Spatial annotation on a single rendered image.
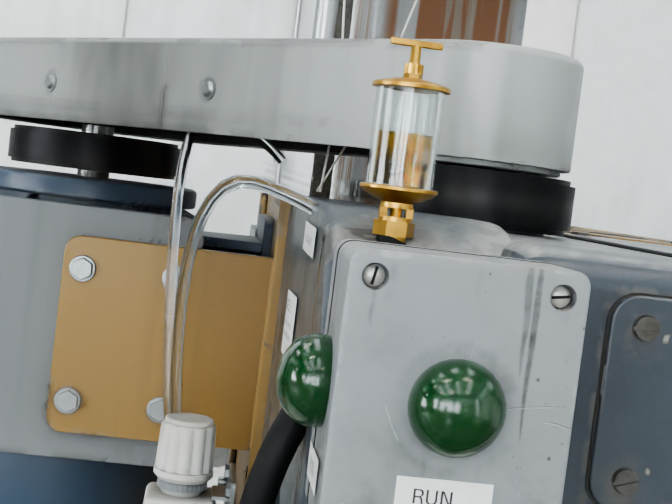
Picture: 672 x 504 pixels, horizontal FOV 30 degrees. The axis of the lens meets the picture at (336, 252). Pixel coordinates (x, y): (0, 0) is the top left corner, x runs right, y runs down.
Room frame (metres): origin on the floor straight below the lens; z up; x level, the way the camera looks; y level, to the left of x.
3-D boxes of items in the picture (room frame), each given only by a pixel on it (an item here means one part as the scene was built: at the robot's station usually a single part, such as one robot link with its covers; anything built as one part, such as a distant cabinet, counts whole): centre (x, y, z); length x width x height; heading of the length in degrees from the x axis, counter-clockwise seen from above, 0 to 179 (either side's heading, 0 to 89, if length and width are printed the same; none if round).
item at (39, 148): (0.89, 0.18, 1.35); 0.12 x 0.12 x 0.04
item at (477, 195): (0.59, -0.06, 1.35); 0.09 x 0.09 x 0.03
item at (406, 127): (0.46, -0.02, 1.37); 0.03 x 0.02 x 0.03; 96
